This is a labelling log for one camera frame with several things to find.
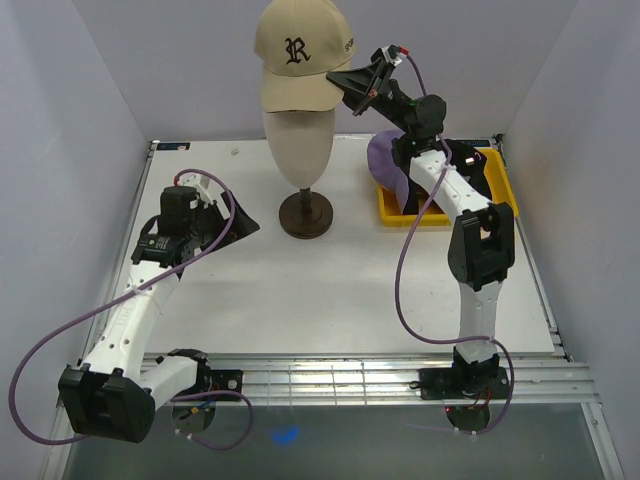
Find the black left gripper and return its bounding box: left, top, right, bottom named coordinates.
left=186, top=190, right=258, bottom=255

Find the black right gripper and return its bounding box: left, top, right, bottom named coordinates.
left=323, top=58, right=412, bottom=136

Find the beige baseball cap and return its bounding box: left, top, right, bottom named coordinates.
left=254, top=0, right=357, bottom=113

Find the black baseball cap gold logo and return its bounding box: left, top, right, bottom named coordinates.
left=446, top=139, right=492, bottom=199

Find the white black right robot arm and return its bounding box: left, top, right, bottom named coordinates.
left=327, top=53, right=515, bottom=400

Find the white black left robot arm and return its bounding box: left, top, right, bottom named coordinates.
left=58, top=186, right=259, bottom=443

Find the beige mannequin head on stand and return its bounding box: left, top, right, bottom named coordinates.
left=263, top=109, right=335, bottom=240

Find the purple baseball cap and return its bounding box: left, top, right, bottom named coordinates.
left=367, top=130, right=409, bottom=210

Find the red and black baseball cap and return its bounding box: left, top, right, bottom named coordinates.
left=396, top=179, right=426, bottom=215

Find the yellow plastic bin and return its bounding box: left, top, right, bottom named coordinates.
left=377, top=148, right=520, bottom=228

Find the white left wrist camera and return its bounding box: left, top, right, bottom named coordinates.
left=174, top=172, right=216, bottom=204

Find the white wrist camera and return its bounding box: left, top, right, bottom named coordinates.
left=381, top=45, right=408, bottom=68
left=174, top=172, right=216, bottom=204

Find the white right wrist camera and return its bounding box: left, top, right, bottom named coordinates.
left=381, top=45, right=408, bottom=68

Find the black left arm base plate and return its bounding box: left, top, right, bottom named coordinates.
left=205, top=369, right=244, bottom=402

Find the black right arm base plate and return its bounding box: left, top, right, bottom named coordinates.
left=412, top=367, right=510, bottom=400

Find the aluminium mounting rail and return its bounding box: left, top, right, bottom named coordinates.
left=59, top=352, right=601, bottom=407

